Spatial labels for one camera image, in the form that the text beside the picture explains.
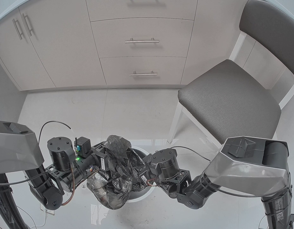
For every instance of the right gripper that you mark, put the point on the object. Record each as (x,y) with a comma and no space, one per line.
(148,176)

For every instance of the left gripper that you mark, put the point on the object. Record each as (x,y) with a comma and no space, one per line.
(85,168)

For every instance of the black plastic bag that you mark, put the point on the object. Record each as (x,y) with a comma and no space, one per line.
(116,156)

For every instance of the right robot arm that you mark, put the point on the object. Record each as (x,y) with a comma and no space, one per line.
(244,173)

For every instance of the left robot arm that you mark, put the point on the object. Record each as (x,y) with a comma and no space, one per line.
(15,149)

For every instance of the white trash bin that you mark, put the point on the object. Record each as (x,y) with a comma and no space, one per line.
(143,194)

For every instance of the grey chair with white legs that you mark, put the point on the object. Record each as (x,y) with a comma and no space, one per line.
(228,99)

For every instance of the beige cabinet with drawers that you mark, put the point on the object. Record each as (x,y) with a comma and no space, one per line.
(147,8)

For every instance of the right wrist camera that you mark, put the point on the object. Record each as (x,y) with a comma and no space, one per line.
(154,168)

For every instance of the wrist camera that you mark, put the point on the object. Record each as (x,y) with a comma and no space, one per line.
(83,145)
(154,168)

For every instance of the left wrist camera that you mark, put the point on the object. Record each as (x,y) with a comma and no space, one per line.
(83,145)

